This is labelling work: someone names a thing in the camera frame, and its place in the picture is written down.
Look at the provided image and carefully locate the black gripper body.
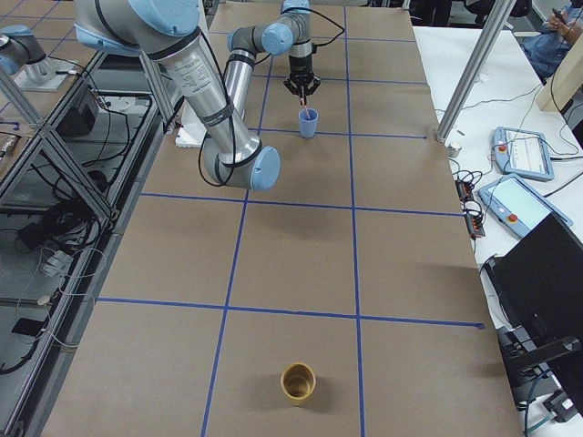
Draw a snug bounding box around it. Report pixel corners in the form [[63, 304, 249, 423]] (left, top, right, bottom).
[[283, 55, 321, 88]]

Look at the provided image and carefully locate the pink chopstick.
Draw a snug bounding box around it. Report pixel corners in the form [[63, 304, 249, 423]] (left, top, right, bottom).
[[300, 86, 311, 120]]

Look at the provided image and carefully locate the light blue plastic cup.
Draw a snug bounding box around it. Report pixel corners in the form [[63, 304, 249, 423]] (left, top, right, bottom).
[[298, 107, 319, 138]]

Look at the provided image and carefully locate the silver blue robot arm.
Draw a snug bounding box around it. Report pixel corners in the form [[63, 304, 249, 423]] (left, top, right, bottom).
[[75, 1, 281, 191]]

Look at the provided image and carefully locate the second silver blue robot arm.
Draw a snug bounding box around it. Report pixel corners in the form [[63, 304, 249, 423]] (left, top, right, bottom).
[[225, 1, 321, 116]]

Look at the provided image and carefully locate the seated person in blue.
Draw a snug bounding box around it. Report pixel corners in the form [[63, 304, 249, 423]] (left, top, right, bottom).
[[521, 1, 582, 81]]

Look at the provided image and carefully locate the small silver metal cylinder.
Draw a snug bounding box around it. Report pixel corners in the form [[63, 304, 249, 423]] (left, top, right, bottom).
[[445, 142, 462, 158]]

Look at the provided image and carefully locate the black power strip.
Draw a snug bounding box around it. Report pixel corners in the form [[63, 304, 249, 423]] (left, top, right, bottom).
[[455, 180, 486, 240]]

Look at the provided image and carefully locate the black power adapter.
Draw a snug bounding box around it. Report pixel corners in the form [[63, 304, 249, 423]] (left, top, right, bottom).
[[56, 88, 98, 137]]

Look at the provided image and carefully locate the blue teach pendant far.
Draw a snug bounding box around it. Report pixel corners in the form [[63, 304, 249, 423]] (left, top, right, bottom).
[[492, 127, 555, 182]]

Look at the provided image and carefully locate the blue teach pendant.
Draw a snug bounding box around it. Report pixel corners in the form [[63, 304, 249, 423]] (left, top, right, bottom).
[[478, 174, 573, 239], [492, 127, 555, 182]]

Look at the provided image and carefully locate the blue teach pendant near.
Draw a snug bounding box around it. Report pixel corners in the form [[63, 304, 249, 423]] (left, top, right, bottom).
[[478, 174, 573, 239]]

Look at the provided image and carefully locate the wooden board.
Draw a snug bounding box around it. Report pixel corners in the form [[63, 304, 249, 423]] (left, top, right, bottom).
[[536, 24, 582, 112]]

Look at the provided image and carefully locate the black monitor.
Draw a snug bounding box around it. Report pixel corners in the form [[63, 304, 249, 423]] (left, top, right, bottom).
[[486, 213, 582, 409]]

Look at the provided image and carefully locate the aluminium frame post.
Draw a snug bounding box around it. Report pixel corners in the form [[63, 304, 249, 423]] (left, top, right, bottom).
[[435, 0, 516, 144]]

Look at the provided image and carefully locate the aluminium frame rail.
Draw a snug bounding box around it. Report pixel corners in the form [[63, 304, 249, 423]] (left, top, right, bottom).
[[1, 72, 117, 228]]

